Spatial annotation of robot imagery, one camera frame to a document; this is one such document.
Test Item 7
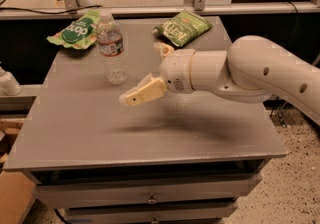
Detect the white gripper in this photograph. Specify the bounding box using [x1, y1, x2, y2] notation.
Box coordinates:
[119, 42, 195, 106]

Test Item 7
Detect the clear plastic water bottle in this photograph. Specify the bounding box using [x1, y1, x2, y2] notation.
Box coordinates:
[96, 13, 128, 85]

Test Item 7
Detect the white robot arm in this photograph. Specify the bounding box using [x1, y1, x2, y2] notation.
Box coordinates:
[119, 36, 320, 124]

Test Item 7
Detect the green chips bag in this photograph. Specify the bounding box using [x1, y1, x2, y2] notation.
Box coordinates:
[154, 11, 213, 47]

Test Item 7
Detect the green white snack bag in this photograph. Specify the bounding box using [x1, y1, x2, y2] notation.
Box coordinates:
[47, 10, 100, 50]

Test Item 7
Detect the grey drawer cabinet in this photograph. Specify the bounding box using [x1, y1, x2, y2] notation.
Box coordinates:
[2, 15, 288, 224]

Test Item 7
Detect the lower grey drawer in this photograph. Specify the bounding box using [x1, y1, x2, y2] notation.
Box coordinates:
[66, 200, 238, 224]

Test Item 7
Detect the grey drawer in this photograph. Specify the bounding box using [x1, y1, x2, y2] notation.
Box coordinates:
[33, 173, 262, 208]
[66, 200, 238, 224]

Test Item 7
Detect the white pipe at left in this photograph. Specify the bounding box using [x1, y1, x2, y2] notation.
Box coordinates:
[0, 67, 22, 96]

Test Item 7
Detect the upper grey drawer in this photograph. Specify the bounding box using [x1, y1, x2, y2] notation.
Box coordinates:
[33, 173, 262, 208]

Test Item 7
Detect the cardboard box at left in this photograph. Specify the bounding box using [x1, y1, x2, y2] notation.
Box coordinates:
[0, 119, 34, 224]

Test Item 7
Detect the black cable on ledge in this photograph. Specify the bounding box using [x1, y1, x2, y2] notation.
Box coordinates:
[0, 4, 102, 15]

